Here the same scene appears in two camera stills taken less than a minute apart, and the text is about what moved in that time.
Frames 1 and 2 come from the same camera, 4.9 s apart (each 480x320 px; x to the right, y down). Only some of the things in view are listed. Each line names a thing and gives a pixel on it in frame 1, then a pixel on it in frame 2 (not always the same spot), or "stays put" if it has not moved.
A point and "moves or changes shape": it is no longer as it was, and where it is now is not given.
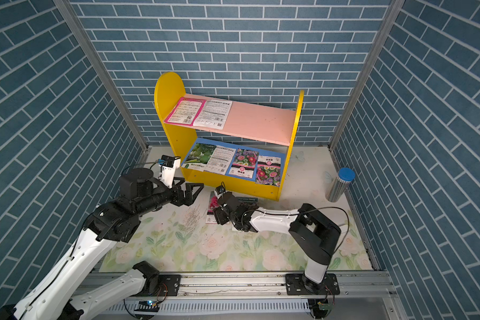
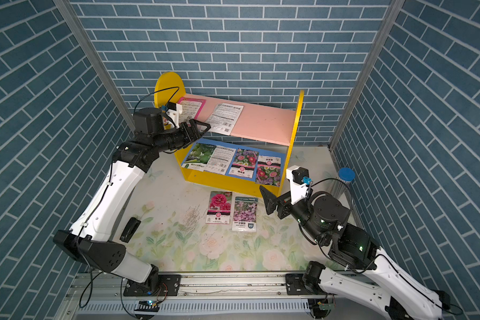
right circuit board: (327, 307) stays put
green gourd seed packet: (199, 157) stays put
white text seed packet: (213, 114) moves or changes shape
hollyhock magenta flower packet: (213, 204) stays put
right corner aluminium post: (395, 11) stays put
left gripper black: (179, 200) -> (195, 133)
